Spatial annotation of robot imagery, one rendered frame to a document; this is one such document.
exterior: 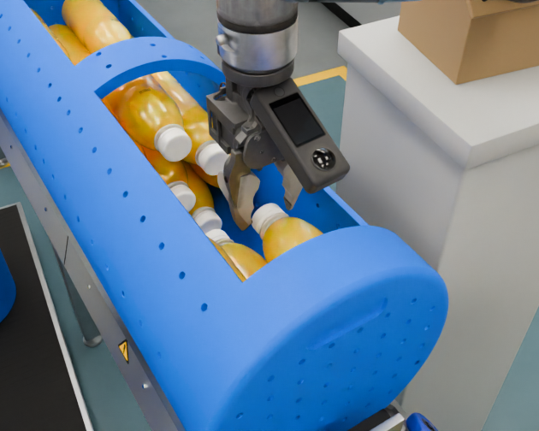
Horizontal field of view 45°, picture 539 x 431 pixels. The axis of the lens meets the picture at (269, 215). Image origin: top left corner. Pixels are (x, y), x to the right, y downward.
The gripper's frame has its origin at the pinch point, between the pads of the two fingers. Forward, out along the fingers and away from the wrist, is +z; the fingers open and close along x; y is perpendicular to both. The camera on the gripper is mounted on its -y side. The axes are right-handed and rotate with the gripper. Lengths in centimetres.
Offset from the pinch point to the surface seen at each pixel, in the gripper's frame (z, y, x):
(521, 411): 111, -6, -78
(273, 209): -1.8, -0.9, 0.0
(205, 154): -1.3, 12.5, 1.7
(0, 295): 88, 89, 32
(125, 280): -3.7, -3.3, 18.9
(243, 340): -9.4, -19.3, 14.5
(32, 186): 24, 49, 19
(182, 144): -5.0, 11.5, 5.0
